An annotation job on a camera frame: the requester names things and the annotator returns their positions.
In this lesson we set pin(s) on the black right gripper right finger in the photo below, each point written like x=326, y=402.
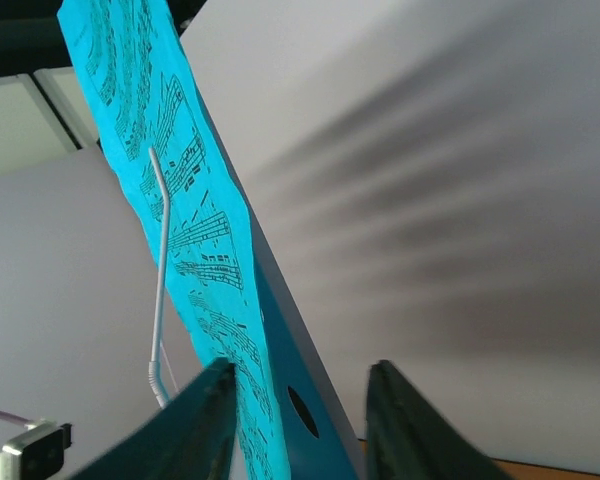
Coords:
x=407, y=438

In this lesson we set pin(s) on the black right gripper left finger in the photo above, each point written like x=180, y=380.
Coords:
x=191, y=438

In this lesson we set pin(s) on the blue sheet music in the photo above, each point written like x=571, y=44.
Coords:
x=143, y=98

